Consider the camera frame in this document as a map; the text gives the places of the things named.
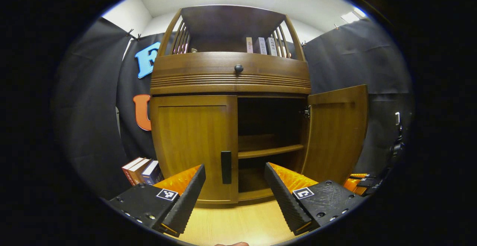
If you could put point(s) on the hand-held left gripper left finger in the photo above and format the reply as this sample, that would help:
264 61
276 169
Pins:
188 201

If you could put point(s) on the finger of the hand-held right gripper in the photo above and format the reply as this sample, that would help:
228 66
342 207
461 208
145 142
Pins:
354 186

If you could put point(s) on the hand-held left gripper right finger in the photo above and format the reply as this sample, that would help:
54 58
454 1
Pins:
283 201

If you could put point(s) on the wooden shoe cabinet door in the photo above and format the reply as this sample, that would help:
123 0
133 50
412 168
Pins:
190 138
335 134

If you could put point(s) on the wooden double-door shoe cabinet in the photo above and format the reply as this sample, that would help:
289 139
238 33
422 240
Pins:
227 22

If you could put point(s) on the wooden cabinet shelf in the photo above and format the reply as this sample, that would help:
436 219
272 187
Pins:
268 151

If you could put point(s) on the metal door hinge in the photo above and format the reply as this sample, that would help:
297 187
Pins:
307 112

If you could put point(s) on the wooden cabinet drawer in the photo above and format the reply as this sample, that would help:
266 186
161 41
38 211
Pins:
268 67

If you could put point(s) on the dark blue book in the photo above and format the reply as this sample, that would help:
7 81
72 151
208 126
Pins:
153 173

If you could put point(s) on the brown and white book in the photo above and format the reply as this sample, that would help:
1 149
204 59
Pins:
141 170

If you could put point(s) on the red and white book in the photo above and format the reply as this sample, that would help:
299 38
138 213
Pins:
130 169

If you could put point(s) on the black round drawer knob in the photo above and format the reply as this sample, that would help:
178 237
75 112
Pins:
239 68

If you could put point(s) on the small ceiling light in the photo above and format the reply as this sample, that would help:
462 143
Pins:
350 16

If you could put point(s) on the grey book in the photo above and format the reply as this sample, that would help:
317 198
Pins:
260 46

